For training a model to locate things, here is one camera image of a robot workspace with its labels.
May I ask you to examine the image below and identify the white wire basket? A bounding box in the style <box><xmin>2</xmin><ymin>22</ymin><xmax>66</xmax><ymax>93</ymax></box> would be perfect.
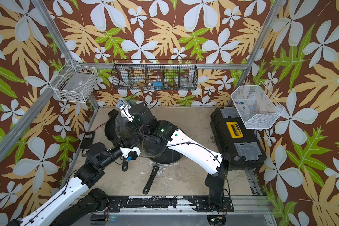
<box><xmin>231</xmin><ymin>82</ymin><xmax>284</xmax><ymax>130</ymax></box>
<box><xmin>50</xmin><ymin>60</ymin><xmax>98</xmax><ymax>103</ymax></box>

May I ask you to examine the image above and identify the black yellow tool case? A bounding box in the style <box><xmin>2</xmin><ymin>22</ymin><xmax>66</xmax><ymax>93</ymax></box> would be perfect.
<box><xmin>210</xmin><ymin>107</ymin><xmax>266</xmax><ymax>171</ymax></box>

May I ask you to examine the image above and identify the black wire basket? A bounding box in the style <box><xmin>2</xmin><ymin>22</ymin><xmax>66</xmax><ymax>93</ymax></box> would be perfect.
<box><xmin>110</xmin><ymin>59</ymin><xmax>198</xmax><ymax>91</ymax></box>

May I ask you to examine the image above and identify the black power adapter brick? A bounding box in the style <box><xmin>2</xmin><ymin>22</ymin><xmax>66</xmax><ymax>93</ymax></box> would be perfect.
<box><xmin>80</xmin><ymin>131</ymin><xmax>95</xmax><ymax>150</ymax></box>

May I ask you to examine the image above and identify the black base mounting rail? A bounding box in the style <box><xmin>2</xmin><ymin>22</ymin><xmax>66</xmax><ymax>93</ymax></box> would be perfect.
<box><xmin>82</xmin><ymin>195</ymin><xmax>235</xmax><ymax>213</ymax></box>

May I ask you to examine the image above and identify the black frying pan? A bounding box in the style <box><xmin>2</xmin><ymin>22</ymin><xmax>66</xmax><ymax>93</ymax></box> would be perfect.
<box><xmin>141</xmin><ymin>136</ymin><xmax>184</xmax><ymax>195</ymax></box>
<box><xmin>104</xmin><ymin>117</ymin><xmax>128</xmax><ymax>172</ymax></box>

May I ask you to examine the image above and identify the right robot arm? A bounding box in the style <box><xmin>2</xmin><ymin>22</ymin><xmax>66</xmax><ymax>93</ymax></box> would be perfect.
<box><xmin>120</xmin><ymin>103</ymin><xmax>229</xmax><ymax>211</ymax></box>

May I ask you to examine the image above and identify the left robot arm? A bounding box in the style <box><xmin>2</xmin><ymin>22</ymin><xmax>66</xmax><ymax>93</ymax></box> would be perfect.
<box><xmin>7</xmin><ymin>137</ymin><xmax>141</xmax><ymax>226</ymax></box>

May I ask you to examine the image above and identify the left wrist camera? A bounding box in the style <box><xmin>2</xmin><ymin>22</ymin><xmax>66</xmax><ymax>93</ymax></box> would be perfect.
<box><xmin>120</xmin><ymin>147</ymin><xmax>141</xmax><ymax>161</ymax></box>

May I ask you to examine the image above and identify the white wire basket right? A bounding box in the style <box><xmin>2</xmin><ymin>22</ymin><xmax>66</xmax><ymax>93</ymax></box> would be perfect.
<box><xmin>231</xmin><ymin>82</ymin><xmax>284</xmax><ymax>130</ymax></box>

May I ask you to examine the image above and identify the black front frying pan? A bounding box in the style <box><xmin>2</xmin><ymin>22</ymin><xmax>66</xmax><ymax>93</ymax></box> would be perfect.
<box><xmin>141</xmin><ymin>136</ymin><xmax>184</xmax><ymax>195</ymax></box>

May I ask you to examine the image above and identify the white wire basket left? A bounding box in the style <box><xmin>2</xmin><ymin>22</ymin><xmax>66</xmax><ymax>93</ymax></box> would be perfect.
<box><xmin>50</xmin><ymin>60</ymin><xmax>98</xmax><ymax>103</ymax></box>

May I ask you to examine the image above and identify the black back frying pan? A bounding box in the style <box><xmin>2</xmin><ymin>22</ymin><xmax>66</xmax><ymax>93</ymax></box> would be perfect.
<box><xmin>104</xmin><ymin>117</ymin><xmax>128</xmax><ymax>172</ymax></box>

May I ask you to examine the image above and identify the aluminium frame post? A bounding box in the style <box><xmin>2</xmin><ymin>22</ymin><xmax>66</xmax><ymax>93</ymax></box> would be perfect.
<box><xmin>32</xmin><ymin>1</ymin><xmax>99</xmax><ymax>110</ymax></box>

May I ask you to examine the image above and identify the blue object in basket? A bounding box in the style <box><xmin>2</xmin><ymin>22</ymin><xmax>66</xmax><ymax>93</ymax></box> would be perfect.
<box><xmin>152</xmin><ymin>82</ymin><xmax>163</xmax><ymax>90</ymax></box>

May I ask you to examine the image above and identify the small black battery box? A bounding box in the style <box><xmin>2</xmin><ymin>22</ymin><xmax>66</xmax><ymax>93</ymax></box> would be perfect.
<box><xmin>107</xmin><ymin>109</ymin><xmax>119</xmax><ymax>118</ymax></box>

